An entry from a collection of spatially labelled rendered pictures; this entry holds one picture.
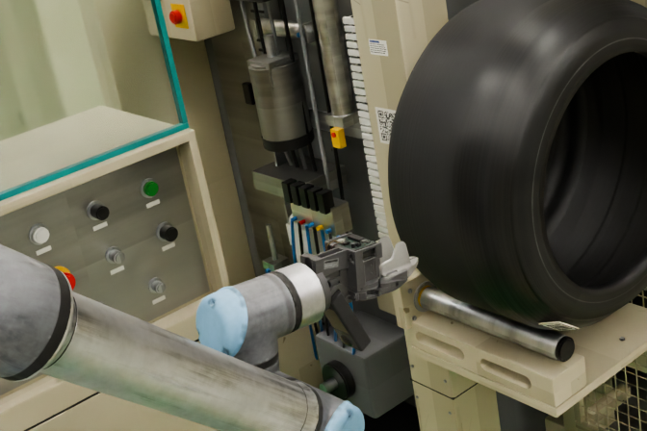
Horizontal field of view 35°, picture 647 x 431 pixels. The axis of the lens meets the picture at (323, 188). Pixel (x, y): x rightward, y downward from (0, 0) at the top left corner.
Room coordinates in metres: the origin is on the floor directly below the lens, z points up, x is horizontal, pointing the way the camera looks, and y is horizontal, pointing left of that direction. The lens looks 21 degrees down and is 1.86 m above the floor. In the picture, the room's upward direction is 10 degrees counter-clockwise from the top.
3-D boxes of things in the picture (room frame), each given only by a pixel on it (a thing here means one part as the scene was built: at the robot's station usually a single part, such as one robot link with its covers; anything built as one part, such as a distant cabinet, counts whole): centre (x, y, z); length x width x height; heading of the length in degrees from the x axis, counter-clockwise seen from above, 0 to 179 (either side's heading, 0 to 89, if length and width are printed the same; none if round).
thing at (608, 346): (1.73, -0.37, 0.80); 0.37 x 0.36 x 0.02; 126
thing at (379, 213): (1.98, -0.13, 1.19); 0.05 x 0.04 x 0.48; 126
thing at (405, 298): (1.88, -0.26, 0.90); 0.40 x 0.03 x 0.10; 126
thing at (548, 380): (1.65, -0.25, 0.83); 0.36 x 0.09 x 0.06; 36
